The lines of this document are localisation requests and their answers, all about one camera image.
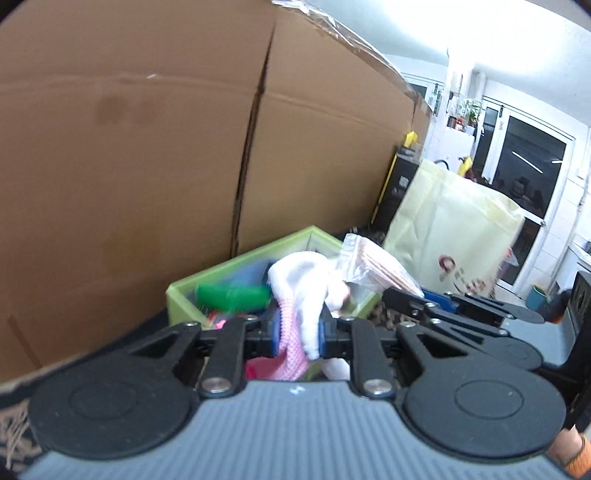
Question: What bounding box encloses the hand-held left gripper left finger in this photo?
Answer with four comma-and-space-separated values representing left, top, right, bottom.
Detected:
124, 309, 283, 400

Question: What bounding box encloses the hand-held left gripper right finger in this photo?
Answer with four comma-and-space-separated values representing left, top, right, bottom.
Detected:
318, 316, 469, 400

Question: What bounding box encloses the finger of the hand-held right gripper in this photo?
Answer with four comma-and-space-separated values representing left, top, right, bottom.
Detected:
421, 290, 546, 325
382, 286, 511, 340

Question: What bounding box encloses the clear zip bag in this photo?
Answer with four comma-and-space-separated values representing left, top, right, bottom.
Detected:
336, 233, 424, 298

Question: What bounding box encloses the white and pink glove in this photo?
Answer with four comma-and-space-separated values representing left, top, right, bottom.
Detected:
246, 251, 352, 382

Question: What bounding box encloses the light green box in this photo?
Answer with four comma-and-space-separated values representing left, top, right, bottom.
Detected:
166, 225, 382, 333

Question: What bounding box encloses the person's right hand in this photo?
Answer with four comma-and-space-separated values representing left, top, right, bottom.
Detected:
549, 427, 591, 478

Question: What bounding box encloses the green carton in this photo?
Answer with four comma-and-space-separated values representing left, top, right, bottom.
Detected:
196, 284, 272, 311

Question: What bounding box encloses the cream tote bag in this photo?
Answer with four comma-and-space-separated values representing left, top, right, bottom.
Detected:
383, 159, 527, 301

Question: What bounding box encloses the teal bucket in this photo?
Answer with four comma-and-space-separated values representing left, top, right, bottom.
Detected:
526, 285, 548, 311

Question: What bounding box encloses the black cabinet with yellow trim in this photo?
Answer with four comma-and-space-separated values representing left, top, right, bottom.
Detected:
372, 131, 423, 227

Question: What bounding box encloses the glass door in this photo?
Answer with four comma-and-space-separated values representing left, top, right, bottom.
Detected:
471, 97, 578, 296

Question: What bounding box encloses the small potted plant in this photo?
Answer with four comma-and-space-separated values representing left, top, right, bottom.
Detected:
462, 99, 483, 127

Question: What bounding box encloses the large cardboard box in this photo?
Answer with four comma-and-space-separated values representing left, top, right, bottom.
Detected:
0, 0, 278, 384

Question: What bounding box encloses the black patterned mat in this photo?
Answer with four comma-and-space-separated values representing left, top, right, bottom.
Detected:
0, 295, 407, 476

